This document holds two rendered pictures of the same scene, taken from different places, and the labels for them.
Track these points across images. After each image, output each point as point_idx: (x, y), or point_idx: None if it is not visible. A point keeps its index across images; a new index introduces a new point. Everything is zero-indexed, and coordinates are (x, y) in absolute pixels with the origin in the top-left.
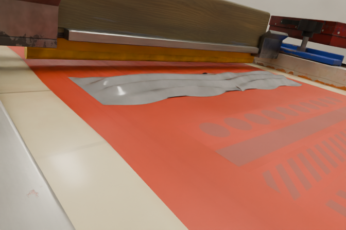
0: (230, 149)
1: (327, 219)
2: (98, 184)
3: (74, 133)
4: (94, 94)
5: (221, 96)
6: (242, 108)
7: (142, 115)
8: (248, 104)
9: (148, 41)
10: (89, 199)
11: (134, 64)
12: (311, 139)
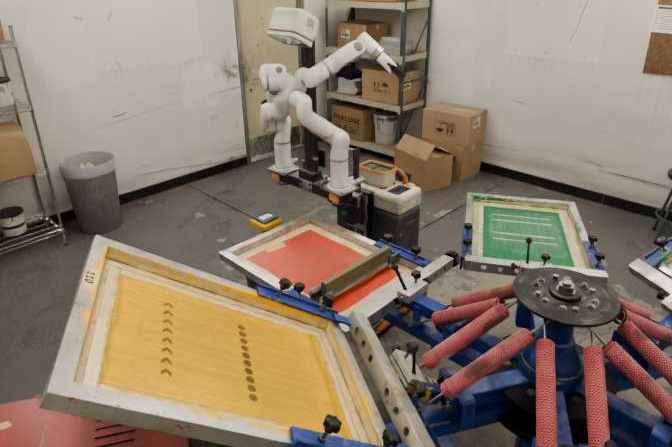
0: (345, 255)
1: (337, 250)
2: (358, 249)
3: (364, 253)
4: None
5: (344, 268)
6: (340, 265)
7: (358, 258)
8: (338, 267)
9: None
10: (358, 248)
11: (369, 277)
12: (330, 260)
